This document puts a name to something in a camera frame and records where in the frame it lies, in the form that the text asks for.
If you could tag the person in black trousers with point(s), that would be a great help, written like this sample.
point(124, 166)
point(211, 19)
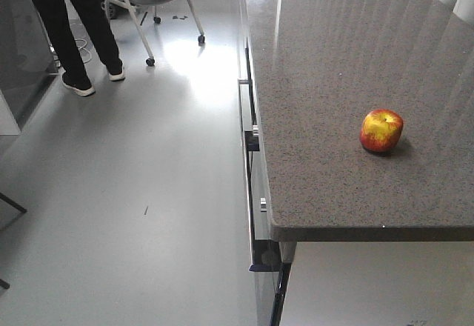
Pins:
point(55, 18)

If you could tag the grey stone kitchen counter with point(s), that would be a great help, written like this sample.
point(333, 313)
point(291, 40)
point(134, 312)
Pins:
point(367, 238)

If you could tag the red yellow apple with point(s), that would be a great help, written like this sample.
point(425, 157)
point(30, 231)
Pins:
point(380, 131)

